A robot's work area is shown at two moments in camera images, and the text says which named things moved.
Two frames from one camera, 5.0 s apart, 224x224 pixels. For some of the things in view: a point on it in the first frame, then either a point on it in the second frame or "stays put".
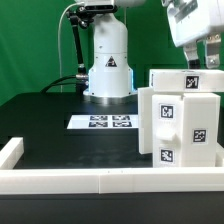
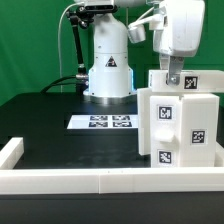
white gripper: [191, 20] to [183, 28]
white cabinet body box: [201, 126] stays put
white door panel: [167, 131] stays put
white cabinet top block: [187, 80] stays put
